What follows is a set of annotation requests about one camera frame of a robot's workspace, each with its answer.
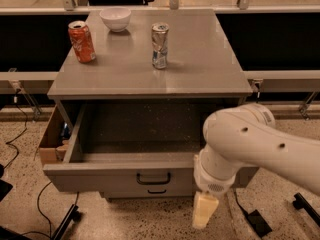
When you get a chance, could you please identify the cardboard box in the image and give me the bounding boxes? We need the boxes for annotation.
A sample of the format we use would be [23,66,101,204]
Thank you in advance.
[39,108,68,165]

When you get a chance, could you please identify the orange soda can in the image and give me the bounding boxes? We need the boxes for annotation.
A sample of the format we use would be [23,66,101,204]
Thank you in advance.
[68,21,96,63]

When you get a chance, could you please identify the black power adapter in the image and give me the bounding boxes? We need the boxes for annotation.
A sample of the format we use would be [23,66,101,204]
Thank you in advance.
[246,210,272,238]

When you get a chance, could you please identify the black stand leg right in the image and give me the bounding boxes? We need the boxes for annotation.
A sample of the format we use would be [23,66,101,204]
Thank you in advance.
[292,193,320,227]

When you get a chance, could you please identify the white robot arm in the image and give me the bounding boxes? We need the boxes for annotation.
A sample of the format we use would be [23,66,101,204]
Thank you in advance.
[192,103,320,229]

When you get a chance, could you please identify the white bowl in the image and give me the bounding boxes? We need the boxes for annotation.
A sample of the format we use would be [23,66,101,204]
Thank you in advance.
[99,6,131,32]

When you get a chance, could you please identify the grey top drawer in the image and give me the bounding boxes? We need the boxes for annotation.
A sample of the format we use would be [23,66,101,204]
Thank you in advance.
[42,100,260,198]

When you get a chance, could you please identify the black hanging cable left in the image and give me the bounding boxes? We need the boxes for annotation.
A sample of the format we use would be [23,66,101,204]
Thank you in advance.
[3,88,30,170]

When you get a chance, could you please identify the crushed silver can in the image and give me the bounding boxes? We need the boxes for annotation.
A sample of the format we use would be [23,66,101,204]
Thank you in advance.
[151,22,169,69]

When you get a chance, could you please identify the black adapter cable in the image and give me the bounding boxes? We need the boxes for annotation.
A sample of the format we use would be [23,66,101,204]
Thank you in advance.
[233,189,249,215]

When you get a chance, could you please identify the black stand leg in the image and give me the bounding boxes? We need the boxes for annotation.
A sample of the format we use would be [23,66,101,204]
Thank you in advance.
[292,193,320,227]
[51,204,81,240]

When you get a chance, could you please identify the grey drawer cabinet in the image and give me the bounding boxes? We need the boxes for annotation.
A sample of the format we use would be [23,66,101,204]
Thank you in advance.
[46,8,254,203]

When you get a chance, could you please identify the black stand leg left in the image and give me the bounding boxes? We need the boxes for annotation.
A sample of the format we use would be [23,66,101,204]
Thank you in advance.
[51,204,81,240]

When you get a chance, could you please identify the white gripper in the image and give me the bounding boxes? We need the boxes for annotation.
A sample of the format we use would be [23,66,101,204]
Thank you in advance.
[192,144,239,229]

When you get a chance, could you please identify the black floor cable left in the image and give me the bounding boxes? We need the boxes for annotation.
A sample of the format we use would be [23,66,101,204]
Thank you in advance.
[20,181,81,239]

